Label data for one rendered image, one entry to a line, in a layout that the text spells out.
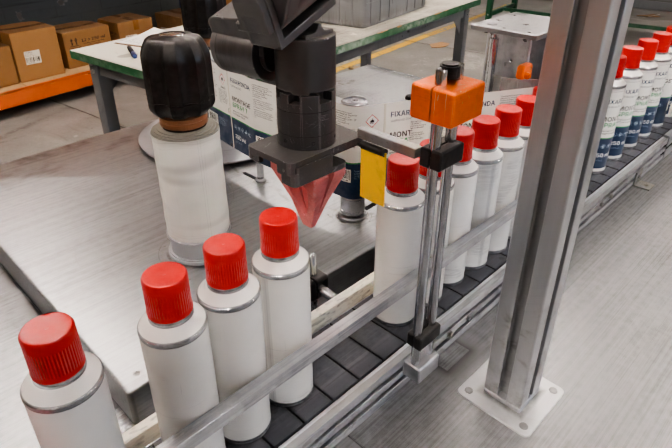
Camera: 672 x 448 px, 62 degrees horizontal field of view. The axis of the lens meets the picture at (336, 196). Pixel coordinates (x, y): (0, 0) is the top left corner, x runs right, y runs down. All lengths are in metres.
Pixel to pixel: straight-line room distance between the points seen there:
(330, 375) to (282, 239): 0.20
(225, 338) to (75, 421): 0.12
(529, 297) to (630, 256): 0.42
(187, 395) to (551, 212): 0.34
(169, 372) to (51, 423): 0.08
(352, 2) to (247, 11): 2.00
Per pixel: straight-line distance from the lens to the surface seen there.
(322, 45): 0.51
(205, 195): 0.74
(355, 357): 0.64
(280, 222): 0.47
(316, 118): 0.53
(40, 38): 4.32
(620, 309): 0.86
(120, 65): 2.07
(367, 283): 0.68
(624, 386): 0.75
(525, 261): 0.58
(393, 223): 0.59
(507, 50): 0.96
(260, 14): 0.47
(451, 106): 0.44
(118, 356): 0.68
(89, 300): 0.77
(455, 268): 0.73
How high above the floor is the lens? 1.33
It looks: 29 degrees down
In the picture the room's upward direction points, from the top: straight up
